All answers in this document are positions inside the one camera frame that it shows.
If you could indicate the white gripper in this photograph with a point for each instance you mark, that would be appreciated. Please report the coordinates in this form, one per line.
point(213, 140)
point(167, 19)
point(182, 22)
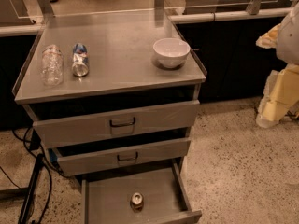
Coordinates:
point(290, 39)

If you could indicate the blue crushed soda can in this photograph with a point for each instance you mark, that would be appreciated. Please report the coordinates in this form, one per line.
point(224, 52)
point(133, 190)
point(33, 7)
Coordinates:
point(80, 65)

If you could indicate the clear acrylic panel left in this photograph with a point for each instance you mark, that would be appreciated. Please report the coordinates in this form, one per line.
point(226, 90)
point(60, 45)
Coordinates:
point(19, 12)

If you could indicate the black metal stand leg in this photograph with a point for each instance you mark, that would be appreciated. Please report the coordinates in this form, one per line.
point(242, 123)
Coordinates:
point(26, 193)

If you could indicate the top grey drawer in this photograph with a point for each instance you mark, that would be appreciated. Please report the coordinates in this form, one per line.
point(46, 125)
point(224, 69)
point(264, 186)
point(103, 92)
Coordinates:
point(102, 126)

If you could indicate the middle grey drawer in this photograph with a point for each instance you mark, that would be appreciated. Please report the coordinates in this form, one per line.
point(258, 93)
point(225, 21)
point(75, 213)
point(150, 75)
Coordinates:
point(124, 156)

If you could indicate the orange soda can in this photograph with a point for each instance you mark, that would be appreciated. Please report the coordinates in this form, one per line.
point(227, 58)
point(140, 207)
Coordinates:
point(137, 202)

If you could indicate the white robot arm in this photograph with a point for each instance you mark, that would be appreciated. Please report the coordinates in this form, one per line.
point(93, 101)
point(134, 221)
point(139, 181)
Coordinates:
point(287, 48)

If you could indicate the white ceramic bowl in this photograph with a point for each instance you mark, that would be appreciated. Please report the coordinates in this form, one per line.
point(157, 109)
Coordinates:
point(171, 52)

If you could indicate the grey metal drawer cabinet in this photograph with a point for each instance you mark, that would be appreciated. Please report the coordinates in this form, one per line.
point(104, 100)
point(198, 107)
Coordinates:
point(123, 75)

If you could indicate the bottom grey drawer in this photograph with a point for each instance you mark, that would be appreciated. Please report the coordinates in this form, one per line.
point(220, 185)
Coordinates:
point(151, 193)

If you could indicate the clear plastic bottle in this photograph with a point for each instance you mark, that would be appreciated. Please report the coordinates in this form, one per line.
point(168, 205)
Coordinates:
point(52, 66)

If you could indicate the white horizontal rail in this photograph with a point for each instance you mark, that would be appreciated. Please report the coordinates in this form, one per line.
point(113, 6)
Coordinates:
point(229, 16)

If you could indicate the grey drawer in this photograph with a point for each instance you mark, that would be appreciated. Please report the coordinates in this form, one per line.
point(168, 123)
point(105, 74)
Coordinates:
point(151, 193)
point(124, 156)
point(102, 126)

